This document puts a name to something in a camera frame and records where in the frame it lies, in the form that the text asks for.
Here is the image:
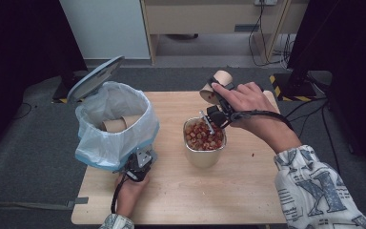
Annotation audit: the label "white power strip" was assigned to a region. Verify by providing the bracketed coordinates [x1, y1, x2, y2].
[254, 0, 278, 7]

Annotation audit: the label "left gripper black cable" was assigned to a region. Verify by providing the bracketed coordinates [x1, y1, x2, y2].
[110, 176, 128, 215]

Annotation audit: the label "brown paper cup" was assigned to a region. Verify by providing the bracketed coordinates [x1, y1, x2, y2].
[99, 116, 129, 134]
[120, 114, 145, 129]
[199, 70, 234, 106]

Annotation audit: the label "black floor cable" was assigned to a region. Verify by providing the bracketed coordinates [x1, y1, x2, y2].
[10, 101, 33, 120]

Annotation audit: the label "white cabinet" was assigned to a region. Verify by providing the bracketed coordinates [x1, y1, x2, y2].
[59, 0, 152, 61]

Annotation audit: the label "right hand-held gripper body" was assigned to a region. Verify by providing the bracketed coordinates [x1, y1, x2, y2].
[198, 104, 238, 135]

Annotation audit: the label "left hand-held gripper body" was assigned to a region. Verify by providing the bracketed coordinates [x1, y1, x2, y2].
[119, 148, 155, 183]

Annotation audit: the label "person's left hand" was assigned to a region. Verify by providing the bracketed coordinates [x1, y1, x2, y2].
[115, 173, 151, 219]

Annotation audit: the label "metal container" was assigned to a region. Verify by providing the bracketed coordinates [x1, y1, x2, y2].
[182, 115, 228, 169]

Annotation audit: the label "black hanging cables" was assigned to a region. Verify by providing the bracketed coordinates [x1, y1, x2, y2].
[248, 0, 296, 69]

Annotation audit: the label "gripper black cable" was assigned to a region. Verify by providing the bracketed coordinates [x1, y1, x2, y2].
[230, 109, 295, 132]
[110, 176, 128, 215]

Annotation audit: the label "black floor cables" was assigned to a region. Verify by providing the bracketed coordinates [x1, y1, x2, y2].
[281, 97, 356, 179]

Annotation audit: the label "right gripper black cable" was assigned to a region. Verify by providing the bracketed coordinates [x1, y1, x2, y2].
[230, 109, 295, 132]

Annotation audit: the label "person's right hand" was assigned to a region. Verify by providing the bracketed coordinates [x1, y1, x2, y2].
[211, 81, 288, 145]

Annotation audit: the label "white grey pedal trash bin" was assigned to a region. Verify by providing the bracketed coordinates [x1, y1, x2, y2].
[66, 55, 160, 173]

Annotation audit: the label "pile of red beige snacks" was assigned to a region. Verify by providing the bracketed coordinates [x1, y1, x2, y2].
[184, 119, 226, 151]

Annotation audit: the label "white plastic bin bag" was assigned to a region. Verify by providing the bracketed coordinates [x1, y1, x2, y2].
[74, 80, 160, 173]

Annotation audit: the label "striped black stand base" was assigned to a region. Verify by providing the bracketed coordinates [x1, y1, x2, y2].
[269, 72, 318, 103]
[51, 74, 100, 105]

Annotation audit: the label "light wooden desk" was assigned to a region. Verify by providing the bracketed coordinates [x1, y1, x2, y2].
[140, 0, 310, 67]

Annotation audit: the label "black curtain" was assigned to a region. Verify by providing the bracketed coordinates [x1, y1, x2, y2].
[0, 0, 89, 161]
[286, 0, 366, 175]

